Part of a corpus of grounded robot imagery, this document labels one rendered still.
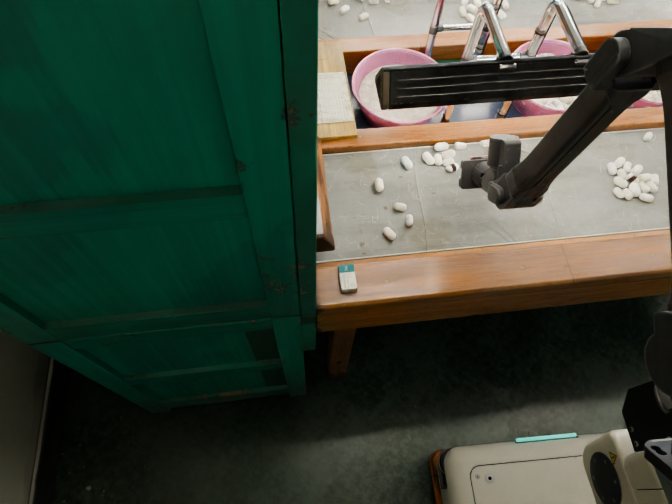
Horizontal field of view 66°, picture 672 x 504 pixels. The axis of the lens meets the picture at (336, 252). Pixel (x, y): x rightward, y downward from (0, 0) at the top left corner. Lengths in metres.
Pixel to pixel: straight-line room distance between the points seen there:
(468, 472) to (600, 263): 0.68
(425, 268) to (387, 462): 0.84
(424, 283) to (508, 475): 0.68
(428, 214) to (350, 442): 0.88
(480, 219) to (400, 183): 0.21
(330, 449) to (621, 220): 1.11
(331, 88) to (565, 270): 0.74
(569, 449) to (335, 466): 0.71
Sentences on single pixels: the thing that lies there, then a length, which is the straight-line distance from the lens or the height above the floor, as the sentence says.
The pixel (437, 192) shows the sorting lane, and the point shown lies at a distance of 1.31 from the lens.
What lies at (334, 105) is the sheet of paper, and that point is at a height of 0.78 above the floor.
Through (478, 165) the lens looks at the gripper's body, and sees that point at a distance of 1.19.
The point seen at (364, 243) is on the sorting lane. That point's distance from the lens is 1.21.
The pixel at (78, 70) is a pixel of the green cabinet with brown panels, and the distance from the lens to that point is 0.51.
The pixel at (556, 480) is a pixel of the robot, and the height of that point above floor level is 0.28.
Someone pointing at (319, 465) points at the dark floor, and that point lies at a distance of 1.82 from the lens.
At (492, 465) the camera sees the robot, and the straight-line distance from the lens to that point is 1.62.
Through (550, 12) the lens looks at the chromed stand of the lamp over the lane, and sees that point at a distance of 1.26.
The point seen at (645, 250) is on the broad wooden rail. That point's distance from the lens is 1.40.
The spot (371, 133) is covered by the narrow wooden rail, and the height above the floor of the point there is 0.76.
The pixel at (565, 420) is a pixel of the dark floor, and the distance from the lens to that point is 2.03.
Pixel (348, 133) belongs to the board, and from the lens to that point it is 1.34.
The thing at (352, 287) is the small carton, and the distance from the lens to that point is 1.12.
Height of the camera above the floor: 1.82
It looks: 64 degrees down
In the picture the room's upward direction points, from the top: 5 degrees clockwise
